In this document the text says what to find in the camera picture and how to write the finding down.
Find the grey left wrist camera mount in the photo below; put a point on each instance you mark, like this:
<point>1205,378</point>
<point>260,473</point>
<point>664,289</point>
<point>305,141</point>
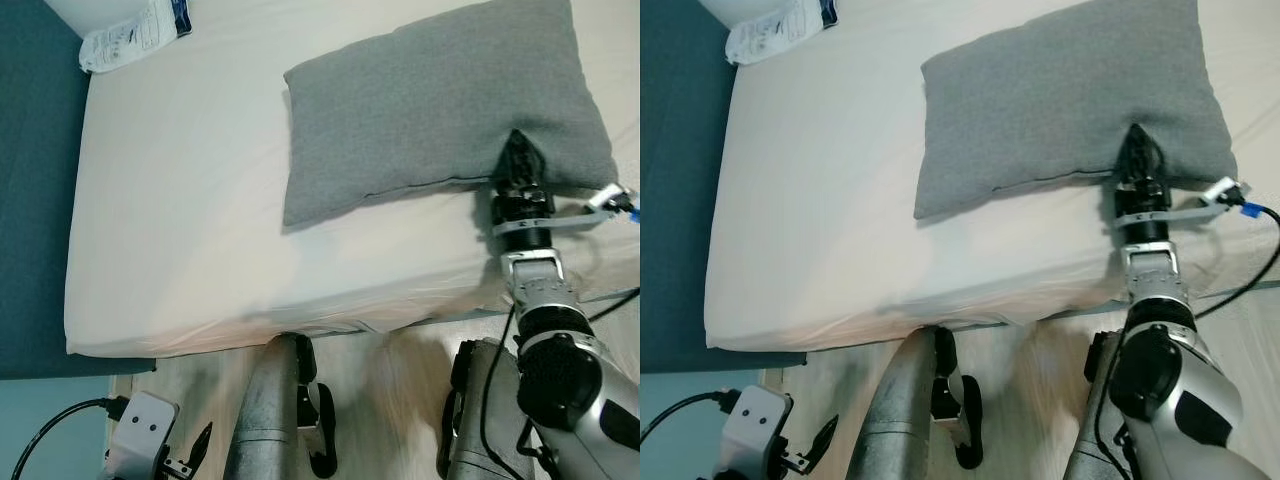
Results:
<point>140,435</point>
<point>755,430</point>

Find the bed with cream sheet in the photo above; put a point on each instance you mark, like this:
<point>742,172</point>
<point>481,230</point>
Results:
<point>190,220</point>
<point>820,220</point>

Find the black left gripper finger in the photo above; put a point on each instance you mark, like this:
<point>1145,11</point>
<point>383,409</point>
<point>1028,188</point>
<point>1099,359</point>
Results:
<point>200,445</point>
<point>822,440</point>

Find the black robot left foot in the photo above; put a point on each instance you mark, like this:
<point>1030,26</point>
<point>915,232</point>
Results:
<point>325,440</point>
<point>965,430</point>

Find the black robot right foot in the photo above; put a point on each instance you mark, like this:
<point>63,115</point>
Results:
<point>455,440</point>
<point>1094,360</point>

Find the silver robot left leg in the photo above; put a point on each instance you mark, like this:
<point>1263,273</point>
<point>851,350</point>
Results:
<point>905,420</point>
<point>265,420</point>

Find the black robot foot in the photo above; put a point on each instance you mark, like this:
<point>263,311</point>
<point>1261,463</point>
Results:
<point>965,430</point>
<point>1094,360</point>
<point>455,440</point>
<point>325,440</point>

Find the white printed plastic package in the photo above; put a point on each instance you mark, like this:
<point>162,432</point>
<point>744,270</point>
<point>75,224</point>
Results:
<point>775,38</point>
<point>130,42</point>

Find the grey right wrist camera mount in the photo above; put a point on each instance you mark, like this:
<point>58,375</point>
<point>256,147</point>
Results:
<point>600,203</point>
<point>1220,192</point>

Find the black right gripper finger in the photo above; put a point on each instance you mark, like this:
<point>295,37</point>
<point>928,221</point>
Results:
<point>1128,158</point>
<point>1150,160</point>
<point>510,165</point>
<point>530,165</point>

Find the grey fabric pillow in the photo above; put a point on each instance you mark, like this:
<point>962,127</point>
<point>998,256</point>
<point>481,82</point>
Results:
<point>1050,100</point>
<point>420,110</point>

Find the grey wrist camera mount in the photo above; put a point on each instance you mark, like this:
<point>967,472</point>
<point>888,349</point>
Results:
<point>140,435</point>
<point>1220,192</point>
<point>755,430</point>
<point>600,203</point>

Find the silver robot leg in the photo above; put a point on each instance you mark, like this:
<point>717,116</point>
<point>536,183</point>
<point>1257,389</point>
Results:
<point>503,425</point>
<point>265,420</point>
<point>905,420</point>
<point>1085,440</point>

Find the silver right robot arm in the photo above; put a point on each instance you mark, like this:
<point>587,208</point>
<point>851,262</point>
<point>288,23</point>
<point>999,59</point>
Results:
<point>1190,400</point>
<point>600,400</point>

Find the dark teal bed frame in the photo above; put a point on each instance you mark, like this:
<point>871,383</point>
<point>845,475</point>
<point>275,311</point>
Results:
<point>670,200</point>
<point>35,200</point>

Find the silver robot right leg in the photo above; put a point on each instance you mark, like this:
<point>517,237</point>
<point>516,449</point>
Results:
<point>1085,440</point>
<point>503,425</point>

